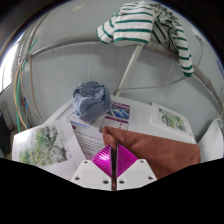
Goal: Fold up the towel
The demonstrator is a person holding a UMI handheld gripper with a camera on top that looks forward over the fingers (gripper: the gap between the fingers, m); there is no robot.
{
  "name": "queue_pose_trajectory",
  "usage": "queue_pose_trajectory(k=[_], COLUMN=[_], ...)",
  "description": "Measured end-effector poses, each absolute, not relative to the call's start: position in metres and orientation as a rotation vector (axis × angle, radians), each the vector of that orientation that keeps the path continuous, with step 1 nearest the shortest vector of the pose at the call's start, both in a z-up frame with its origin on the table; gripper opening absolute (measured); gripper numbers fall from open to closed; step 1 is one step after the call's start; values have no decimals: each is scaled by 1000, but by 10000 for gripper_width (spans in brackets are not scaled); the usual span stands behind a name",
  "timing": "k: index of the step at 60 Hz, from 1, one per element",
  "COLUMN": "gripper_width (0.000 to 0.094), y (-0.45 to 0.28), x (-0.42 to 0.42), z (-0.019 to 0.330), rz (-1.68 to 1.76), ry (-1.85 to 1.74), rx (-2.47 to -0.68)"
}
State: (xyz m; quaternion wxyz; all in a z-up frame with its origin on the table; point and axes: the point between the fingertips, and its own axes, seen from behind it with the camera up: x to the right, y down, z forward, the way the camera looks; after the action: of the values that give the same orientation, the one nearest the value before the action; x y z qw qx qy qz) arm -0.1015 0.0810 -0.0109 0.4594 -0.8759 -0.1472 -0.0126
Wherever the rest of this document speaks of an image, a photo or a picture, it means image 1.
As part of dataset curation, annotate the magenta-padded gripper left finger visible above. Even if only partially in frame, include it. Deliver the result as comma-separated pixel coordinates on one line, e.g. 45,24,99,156
70,144,114,192

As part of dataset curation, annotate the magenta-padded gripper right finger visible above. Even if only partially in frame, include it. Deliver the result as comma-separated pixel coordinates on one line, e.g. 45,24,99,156
115,144,158,191

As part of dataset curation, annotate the brown towel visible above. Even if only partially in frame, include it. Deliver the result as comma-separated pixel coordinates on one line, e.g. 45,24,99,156
102,125,202,180

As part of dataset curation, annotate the white text sheet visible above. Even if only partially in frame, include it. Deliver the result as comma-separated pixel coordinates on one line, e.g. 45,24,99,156
71,124,107,160

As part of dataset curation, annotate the purple and blue leaflet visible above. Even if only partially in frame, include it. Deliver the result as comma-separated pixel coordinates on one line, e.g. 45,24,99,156
98,101,132,133

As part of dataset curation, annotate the small green picture sheet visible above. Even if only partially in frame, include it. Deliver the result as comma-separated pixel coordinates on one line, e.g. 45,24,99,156
149,101,197,145

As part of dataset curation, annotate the crumpled grey-blue cloth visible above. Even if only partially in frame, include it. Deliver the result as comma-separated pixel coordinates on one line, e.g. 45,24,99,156
72,80,113,124

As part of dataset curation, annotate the white upright pipe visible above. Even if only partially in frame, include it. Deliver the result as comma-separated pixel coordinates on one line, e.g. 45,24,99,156
114,43,145,97

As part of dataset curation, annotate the green and white striped garment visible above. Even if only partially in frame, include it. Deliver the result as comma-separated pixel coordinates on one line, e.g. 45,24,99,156
95,1,195,78

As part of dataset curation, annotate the thin grey cable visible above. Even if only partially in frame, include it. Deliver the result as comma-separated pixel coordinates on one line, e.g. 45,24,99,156
114,75,188,97

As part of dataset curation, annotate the green hose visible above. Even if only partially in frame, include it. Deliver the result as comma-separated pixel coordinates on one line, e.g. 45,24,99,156
15,39,38,133

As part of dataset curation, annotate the grey wall pipe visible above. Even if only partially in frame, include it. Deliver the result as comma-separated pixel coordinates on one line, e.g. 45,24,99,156
30,34,224,113

